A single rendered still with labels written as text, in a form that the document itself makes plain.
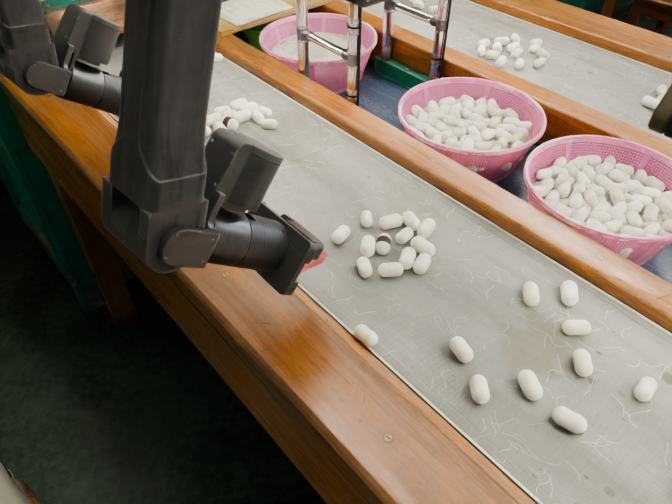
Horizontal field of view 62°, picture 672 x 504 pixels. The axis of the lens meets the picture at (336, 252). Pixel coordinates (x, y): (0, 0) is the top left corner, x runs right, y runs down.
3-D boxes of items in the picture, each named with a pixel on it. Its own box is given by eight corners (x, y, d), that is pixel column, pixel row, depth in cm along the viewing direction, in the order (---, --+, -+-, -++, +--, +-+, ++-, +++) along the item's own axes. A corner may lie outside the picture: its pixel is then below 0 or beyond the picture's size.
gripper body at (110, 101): (131, 72, 90) (88, 55, 84) (162, 96, 85) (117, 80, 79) (116, 108, 92) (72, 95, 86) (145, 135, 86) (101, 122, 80)
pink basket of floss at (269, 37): (370, 106, 122) (372, 65, 115) (251, 99, 124) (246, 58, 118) (378, 53, 141) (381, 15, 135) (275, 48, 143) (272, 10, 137)
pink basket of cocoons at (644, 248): (626, 314, 80) (653, 267, 73) (479, 221, 94) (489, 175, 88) (709, 232, 92) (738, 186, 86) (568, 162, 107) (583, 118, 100)
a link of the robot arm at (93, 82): (40, 86, 80) (56, 100, 77) (56, 40, 78) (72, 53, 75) (86, 101, 85) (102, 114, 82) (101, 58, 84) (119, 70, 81)
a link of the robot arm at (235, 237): (157, 239, 54) (187, 270, 51) (187, 176, 52) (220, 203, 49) (211, 249, 59) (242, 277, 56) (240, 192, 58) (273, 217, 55)
